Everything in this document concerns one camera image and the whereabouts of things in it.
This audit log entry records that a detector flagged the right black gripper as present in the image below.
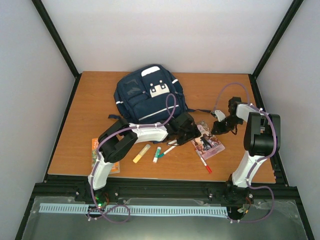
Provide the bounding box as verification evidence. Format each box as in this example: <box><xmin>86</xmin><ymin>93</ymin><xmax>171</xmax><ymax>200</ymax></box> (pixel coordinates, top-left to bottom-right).
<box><xmin>211</xmin><ymin>116</ymin><xmax>244</xmax><ymax>136</ymax></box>

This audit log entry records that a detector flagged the pink shakespeare book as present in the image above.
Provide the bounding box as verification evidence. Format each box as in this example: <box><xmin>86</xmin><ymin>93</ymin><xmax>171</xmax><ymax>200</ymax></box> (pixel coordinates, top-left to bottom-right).
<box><xmin>191</xmin><ymin>121</ymin><xmax>225</xmax><ymax>161</ymax></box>

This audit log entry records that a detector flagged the navy blue backpack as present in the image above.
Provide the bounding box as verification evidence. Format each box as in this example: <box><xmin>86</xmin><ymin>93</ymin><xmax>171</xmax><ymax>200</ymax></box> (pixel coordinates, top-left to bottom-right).
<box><xmin>107</xmin><ymin>63</ymin><xmax>212</xmax><ymax>126</ymax></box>

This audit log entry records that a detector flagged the orange treehouse book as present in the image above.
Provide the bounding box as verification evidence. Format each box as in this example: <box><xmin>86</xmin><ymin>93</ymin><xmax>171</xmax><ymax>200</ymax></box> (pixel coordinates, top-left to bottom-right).
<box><xmin>91</xmin><ymin>138</ymin><xmax>121</xmax><ymax>174</ymax></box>

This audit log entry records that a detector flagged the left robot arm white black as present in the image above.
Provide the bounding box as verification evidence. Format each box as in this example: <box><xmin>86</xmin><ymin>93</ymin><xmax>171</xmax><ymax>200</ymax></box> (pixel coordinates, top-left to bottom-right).
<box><xmin>86</xmin><ymin>112</ymin><xmax>201</xmax><ymax>202</ymax></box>

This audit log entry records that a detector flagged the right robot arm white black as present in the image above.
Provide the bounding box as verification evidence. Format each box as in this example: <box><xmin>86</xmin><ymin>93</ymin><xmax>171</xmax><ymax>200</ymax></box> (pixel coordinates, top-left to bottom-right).
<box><xmin>211</xmin><ymin>97</ymin><xmax>281</xmax><ymax>204</ymax></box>

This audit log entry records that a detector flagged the purple cap marker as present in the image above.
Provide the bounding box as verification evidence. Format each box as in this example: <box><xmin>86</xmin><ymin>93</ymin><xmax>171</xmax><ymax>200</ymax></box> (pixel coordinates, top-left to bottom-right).
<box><xmin>167</xmin><ymin>140</ymin><xmax>178</xmax><ymax>146</ymax></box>

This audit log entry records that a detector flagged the green cap marker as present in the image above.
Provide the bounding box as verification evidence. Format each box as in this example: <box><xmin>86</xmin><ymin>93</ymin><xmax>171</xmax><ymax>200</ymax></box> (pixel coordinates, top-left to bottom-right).
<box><xmin>158</xmin><ymin>145</ymin><xmax>176</xmax><ymax>158</ymax></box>

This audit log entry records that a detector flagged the green white glue stick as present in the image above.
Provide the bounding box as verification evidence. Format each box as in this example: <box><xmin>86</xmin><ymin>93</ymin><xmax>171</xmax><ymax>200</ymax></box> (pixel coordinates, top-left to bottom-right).
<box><xmin>152</xmin><ymin>146</ymin><xmax>161</xmax><ymax>163</ymax></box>

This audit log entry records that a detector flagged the red marker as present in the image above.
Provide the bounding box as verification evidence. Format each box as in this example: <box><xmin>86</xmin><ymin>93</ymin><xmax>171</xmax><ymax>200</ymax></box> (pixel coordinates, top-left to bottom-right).
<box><xmin>200</xmin><ymin>157</ymin><xmax>212</xmax><ymax>174</ymax></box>

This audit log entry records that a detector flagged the yellow highlighter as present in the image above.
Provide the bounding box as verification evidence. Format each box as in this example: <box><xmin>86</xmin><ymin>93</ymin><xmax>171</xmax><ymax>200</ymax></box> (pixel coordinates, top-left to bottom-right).
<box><xmin>132</xmin><ymin>144</ymin><xmax>151</xmax><ymax>164</ymax></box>

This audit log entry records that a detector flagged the metal front plate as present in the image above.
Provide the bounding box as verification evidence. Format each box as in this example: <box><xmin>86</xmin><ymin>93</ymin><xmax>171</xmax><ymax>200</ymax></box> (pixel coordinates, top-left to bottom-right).
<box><xmin>21</xmin><ymin>197</ymin><xmax>308</xmax><ymax>240</ymax></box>

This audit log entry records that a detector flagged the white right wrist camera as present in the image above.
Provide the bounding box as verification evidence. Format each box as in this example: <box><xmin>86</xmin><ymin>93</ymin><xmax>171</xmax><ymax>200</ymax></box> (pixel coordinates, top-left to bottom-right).
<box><xmin>211</xmin><ymin>109</ymin><xmax>226</xmax><ymax>122</ymax></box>

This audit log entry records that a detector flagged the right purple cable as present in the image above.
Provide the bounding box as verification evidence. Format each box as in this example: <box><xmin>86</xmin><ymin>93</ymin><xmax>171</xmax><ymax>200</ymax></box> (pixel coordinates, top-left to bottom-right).
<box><xmin>214</xmin><ymin>82</ymin><xmax>279</xmax><ymax>224</ymax></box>

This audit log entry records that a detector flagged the purple cable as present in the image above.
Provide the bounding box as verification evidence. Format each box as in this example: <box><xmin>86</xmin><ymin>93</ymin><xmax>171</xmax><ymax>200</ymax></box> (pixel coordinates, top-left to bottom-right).
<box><xmin>86</xmin><ymin>93</ymin><xmax>177</xmax><ymax>224</ymax></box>
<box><xmin>214</xmin><ymin>82</ymin><xmax>279</xmax><ymax>224</ymax></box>

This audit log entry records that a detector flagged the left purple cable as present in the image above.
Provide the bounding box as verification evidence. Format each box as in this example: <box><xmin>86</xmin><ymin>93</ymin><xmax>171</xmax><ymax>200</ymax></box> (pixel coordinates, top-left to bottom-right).
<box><xmin>86</xmin><ymin>93</ymin><xmax>177</xmax><ymax>224</ymax></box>

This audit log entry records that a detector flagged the left rear frame post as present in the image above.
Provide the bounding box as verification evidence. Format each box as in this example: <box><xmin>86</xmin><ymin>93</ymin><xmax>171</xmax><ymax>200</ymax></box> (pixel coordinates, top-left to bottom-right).
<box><xmin>31</xmin><ymin>0</ymin><xmax>82</xmax><ymax>80</ymax></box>

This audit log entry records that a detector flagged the frame post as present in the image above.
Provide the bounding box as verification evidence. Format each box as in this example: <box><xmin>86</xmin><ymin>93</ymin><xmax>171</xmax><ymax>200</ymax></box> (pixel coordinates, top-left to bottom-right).
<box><xmin>251</xmin><ymin>0</ymin><xmax>305</xmax><ymax>78</ymax></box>
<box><xmin>31</xmin><ymin>0</ymin><xmax>82</xmax><ymax>80</ymax></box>

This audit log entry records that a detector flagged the light blue cable duct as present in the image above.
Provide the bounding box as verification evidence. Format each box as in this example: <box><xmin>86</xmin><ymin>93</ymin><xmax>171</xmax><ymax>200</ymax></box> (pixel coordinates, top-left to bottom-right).
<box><xmin>38</xmin><ymin>203</ymin><xmax>228</xmax><ymax>218</ymax></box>

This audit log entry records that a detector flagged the right rear frame post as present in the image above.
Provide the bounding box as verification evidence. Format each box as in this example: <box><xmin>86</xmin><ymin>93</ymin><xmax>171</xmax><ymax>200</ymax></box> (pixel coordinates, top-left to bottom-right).
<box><xmin>251</xmin><ymin>0</ymin><xmax>305</xmax><ymax>78</ymax></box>

